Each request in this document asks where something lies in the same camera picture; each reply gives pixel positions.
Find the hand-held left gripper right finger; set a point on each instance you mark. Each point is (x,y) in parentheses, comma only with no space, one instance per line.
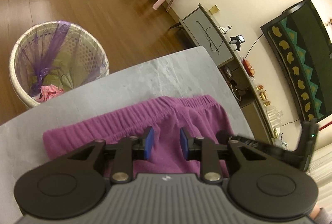
(184,145)

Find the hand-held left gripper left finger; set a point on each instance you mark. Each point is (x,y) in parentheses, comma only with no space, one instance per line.
(148,143)

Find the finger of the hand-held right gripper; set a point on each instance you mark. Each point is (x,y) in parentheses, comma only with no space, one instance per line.
(223,136)

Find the purple fleece pants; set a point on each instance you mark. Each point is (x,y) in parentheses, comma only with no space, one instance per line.
(192,115)

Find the person's right forearm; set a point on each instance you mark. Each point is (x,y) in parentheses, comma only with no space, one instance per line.
(324,216)

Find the set of glass cups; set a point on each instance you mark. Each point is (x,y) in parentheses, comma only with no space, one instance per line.
(274,116)

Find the small golden jar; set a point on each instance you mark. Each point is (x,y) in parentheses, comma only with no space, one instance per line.
(267,104)
(259,88)

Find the large golden jar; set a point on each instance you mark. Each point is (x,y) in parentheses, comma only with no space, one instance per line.
(264,96)

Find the red fruit plate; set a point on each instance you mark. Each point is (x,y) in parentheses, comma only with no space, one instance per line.
(248,67)

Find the long grey sideboard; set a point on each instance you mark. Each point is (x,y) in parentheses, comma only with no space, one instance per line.
(202,37)

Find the white charger plug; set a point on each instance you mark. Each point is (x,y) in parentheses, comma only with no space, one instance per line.
(227,29)

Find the crumpled pink wrapper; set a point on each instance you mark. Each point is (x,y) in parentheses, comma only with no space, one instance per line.
(50,92)

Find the purple plastic bin liner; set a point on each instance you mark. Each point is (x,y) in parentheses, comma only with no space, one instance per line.
(55,42)

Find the white perforated waste basket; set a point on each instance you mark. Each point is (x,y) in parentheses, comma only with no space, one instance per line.
(18,84)

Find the wall-mounted flat screen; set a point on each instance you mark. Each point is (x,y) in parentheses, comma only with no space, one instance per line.
(306,58)

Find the black camera device on stand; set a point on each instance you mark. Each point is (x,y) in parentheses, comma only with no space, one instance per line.
(238,40)

